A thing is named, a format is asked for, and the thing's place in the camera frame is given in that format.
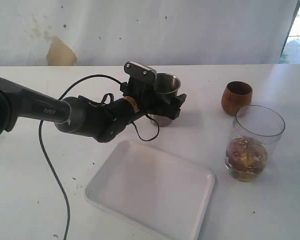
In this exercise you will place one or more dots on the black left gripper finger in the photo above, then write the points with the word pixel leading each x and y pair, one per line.
pixel 168 106
pixel 140 72

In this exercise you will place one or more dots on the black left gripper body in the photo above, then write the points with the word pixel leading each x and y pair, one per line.
pixel 140 97

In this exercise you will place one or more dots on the stainless steel cup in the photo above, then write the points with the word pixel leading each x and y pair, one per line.
pixel 167 86

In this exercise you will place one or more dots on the brown wooden cup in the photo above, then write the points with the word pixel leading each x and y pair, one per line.
pixel 236 95

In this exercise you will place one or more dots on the chocolate pieces and gold coins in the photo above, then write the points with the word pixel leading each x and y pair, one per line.
pixel 245 158

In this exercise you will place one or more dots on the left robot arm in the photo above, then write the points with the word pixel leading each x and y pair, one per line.
pixel 82 116

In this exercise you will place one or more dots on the clear shaker cup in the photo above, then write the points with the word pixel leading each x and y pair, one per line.
pixel 254 135

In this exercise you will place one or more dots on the white plastic tray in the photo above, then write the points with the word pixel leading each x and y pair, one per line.
pixel 154 190

